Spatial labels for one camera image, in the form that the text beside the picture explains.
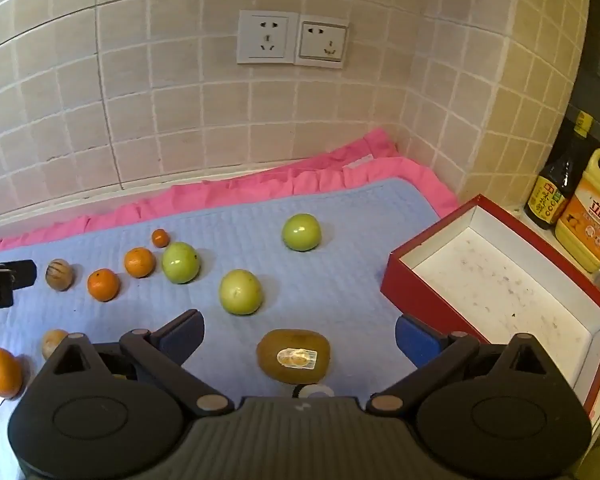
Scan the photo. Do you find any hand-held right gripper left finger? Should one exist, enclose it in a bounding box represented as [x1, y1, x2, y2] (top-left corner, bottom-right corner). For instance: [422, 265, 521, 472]
[41, 309, 233, 418]

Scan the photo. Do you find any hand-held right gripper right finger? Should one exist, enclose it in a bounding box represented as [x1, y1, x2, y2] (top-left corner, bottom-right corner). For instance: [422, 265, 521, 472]
[365, 314, 561, 418]

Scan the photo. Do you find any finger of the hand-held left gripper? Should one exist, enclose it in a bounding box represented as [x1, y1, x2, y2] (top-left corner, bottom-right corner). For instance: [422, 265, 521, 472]
[0, 259, 37, 290]

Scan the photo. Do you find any brown kiwi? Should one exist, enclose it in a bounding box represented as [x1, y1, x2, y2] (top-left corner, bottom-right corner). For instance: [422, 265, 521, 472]
[256, 329, 331, 383]

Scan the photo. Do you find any red cardboard box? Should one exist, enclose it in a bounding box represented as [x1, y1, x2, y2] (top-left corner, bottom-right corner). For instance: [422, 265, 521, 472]
[380, 195, 600, 416]

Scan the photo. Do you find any beige striped round fruit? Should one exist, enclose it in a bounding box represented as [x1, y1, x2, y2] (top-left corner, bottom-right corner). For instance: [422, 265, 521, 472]
[45, 258, 75, 292]

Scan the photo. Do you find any green apple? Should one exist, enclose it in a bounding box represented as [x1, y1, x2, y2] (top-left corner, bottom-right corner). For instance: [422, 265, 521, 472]
[218, 269, 264, 316]
[161, 241, 201, 284]
[281, 213, 323, 252]

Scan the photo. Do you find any light blue quilted mat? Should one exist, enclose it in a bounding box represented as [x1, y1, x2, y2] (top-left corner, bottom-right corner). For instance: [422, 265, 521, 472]
[0, 177, 443, 480]

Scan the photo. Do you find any pink cloth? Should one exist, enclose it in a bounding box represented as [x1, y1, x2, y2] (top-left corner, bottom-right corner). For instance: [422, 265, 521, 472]
[0, 127, 461, 256]

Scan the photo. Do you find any dark soy sauce bottle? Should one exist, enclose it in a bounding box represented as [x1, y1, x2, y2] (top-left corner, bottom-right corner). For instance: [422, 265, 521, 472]
[524, 110, 595, 231]

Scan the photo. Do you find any yellow oil jug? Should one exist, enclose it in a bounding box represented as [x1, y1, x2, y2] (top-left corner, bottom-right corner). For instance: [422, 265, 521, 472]
[555, 147, 600, 273]

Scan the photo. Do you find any white wall socket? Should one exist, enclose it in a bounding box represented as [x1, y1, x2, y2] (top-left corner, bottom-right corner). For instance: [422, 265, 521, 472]
[294, 21, 350, 68]
[236, 9, 300, 65]

